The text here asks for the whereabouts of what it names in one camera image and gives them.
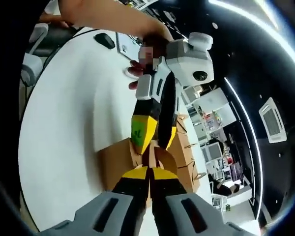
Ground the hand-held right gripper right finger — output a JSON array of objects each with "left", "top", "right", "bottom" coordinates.
[{"left": 149, "top": 168, "right": 253, "bottom": 236}]

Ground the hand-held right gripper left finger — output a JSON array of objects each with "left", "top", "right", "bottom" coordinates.
[{"left": 39, "top": 166, "right": 150, "bottom": 236}]

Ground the brown paper box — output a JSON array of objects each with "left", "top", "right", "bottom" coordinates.
[
  {"left": 95, "top": 136, "right": 180, "bottom": 209},
  {"left": 173, "top": 114, "right": 190, "bottom": 146},
  {"left": 176, "top": 142, "right": 200, "bottom": 173},
  {"left": 178, "top": 169, "right": 208, "bottom": 195}
]

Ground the person's left hand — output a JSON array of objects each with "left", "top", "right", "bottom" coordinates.
[{"left": 126, "top": 30, "right": 175, "bottom": 91}]

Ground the shelf of colourful items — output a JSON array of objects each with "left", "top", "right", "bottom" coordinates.
[{"left": 199, "top": 105, "right": 224, "bottom": 131}]

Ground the white office chair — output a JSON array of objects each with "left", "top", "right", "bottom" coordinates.
[
  {"left": 211, "top": 194, "right": 225, "bottom": 210},
  {"left": 20, "top": 22, "right": 77, "bottom": 88}
]

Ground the grey backed office chair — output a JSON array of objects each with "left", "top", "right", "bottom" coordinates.
[{"left": 202, "top": 142, "right": 223, "bottom": 162}]

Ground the silver laptop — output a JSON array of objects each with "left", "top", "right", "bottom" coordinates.
[{"left": 116, "top": 31, "right": 139, "bottom": 61}]

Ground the purple display screen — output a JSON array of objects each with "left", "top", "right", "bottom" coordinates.
[{"left": 229, "top": 162, "right": 244, "bottom": 182}]

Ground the ceiling light strip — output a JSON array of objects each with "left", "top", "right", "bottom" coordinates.
[
  {"left": 208, "top": 0, "right": 295, "bottom": 51},
  {"left": 223, "top": 77, "right": 259, "bottom": 215}
]

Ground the black computer mouse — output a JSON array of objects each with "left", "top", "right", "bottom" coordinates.
[{"left": 93, "top": 33, "right": 117, "bottom": 50}]

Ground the ceiling air conditioner vent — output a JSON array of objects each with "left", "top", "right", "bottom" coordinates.
[{"left": 258, "top": 97, "right": 286, "bottom": 144}]

